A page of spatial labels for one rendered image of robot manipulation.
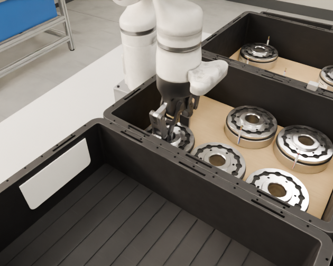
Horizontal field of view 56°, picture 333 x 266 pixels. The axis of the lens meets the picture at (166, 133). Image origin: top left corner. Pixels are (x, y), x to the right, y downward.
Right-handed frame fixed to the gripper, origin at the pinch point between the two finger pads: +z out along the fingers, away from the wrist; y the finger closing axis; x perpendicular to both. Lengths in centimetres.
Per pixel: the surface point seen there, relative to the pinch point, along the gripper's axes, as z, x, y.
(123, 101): -7.7, -8.0, 5.8
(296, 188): -0.6, 24.3, 0.3
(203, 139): 2.3, 4.4, -3.5
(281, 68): 2.3, 7.1, -40.7
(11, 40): 55, -179, -61
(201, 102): 2.3, -2.6, -14.4
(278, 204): -7.8, 23.5, 10.8
